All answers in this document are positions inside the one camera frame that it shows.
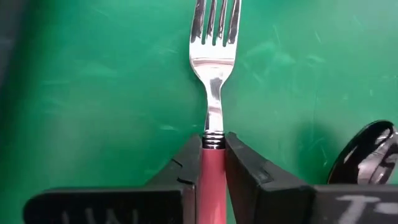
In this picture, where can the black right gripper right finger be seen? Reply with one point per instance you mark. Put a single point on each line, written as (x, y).
(295, 205)

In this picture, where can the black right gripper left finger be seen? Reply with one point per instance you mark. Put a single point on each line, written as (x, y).
(124, 205)

